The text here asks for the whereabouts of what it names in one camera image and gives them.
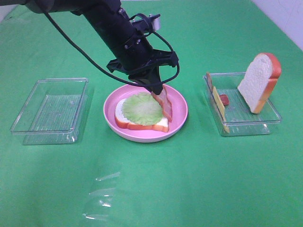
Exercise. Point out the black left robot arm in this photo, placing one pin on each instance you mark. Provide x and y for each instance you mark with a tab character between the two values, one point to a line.
107	17

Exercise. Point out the green lettuce leaf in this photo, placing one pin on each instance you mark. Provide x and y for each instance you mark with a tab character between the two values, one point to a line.
141	109

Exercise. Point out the right clear plastic tray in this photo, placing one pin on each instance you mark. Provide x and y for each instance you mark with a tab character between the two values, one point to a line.
240	120

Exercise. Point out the yellow cheese slice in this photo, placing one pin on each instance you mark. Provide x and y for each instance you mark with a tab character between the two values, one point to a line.
220	112

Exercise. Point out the clear plastic film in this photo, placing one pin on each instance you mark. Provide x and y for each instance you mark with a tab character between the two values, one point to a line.
99	200

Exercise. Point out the green tablecloth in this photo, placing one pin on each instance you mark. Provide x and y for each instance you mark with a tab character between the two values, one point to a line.
197	178

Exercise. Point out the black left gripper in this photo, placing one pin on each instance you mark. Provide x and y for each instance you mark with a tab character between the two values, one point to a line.
136	58

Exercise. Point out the pink round plate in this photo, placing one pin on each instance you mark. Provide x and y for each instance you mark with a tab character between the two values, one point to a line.
179	114

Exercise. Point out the toast bread slice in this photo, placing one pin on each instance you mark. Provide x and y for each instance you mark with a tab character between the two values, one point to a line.
259	80
124	123

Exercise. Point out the clear plastic tray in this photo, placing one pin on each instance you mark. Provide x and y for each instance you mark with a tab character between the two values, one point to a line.
240	120
53	112

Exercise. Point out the left clear plastic tray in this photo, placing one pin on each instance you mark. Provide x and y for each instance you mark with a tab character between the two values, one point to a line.
53	112

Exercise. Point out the bacon strip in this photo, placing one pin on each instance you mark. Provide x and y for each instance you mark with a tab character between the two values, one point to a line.
164	102

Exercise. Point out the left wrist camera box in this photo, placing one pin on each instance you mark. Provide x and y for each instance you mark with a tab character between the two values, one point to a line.
146	24

